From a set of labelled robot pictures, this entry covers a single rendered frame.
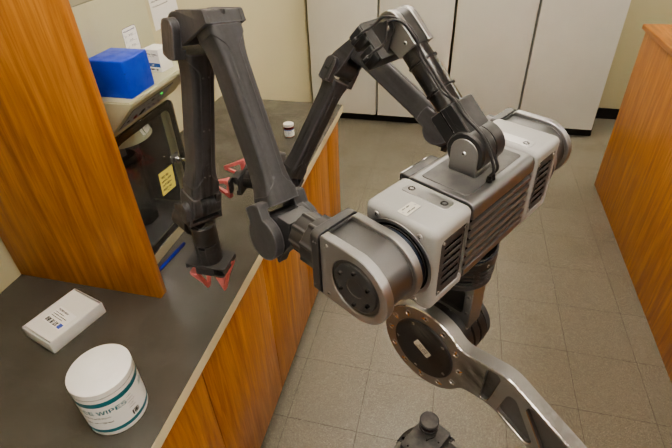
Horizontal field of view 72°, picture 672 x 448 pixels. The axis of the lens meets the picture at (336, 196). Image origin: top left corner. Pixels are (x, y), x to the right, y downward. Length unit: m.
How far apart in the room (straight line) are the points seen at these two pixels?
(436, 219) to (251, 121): 0.33
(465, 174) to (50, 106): 0.91
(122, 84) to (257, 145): 0.53
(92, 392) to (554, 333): 2.14
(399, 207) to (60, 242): 1.08
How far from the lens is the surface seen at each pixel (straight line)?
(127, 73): 1.21
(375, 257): 0.64
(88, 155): 1.25
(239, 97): 0.78
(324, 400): 2.28
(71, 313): 1.48
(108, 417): 1.19
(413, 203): 0.70
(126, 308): 1.48
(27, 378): 1.44
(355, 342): 2.45
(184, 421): 1.37
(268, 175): 0.78
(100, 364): 1.17
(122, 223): 1.33
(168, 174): 1.55
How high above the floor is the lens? 1.93
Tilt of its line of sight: 34 degrees down
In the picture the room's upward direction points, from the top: 2 degrees counter-clockwise
